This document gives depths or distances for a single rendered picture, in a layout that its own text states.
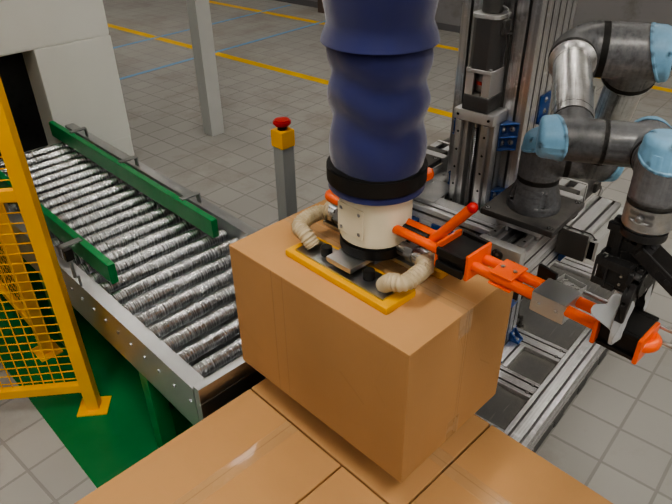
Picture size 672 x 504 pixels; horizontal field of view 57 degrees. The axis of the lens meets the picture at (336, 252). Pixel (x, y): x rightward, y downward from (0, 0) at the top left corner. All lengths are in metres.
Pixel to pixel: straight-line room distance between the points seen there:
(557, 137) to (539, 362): 1.61
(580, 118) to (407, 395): 0.64
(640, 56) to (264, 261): 0.94
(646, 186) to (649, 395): 1.97
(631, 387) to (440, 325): 1.71
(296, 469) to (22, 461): 1.30
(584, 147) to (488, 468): 0.96
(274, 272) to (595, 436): 1.61
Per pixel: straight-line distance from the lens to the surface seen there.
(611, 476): 2.59
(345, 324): 1.36
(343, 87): 1.26
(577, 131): 1.11
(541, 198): 1.83
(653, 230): 1.07
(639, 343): 1.15
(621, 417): 2.80
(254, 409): 1.89
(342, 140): 1.30
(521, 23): 1.92
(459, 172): 2.06
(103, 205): 3.10
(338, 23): 1.22
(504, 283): 1.25
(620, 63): 1.45
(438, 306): 1.38
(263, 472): 1.74
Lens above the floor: 1.92
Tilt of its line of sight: 33 degrees down
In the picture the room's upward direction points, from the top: 1 degrees counter-clockwise
